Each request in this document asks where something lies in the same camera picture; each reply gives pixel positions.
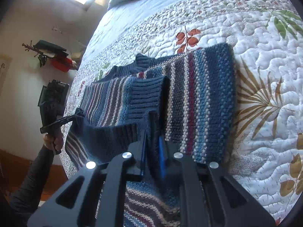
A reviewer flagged red hanging bag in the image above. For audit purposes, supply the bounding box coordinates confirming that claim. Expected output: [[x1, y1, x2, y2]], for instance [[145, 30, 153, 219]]
[[50, 58, 78, 72]]

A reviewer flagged white floral quilted bedspread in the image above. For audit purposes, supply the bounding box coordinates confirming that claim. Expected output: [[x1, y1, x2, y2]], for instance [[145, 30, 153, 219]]
[[65, 0, 302, 226]]

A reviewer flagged person left forearm dark sleeve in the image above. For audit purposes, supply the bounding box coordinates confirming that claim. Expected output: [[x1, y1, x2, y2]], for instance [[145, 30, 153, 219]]
[[9, 146, 54, 226]]

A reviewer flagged person left hand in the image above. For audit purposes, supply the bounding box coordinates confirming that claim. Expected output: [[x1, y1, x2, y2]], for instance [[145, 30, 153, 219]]
[[44, 130, 64, 155]]

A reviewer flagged blue striped knit sweater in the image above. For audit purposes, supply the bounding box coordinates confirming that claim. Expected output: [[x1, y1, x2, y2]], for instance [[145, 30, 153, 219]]
[[65, 43, 236, 226]]

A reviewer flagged black hanging jacket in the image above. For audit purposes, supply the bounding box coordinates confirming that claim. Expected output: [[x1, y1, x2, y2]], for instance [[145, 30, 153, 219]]
[[33, 40, 68, 57]]

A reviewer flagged wooden coat rack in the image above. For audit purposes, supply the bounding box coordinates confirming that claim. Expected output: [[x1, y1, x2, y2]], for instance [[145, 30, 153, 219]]
[[21, 40, 79, 70]]

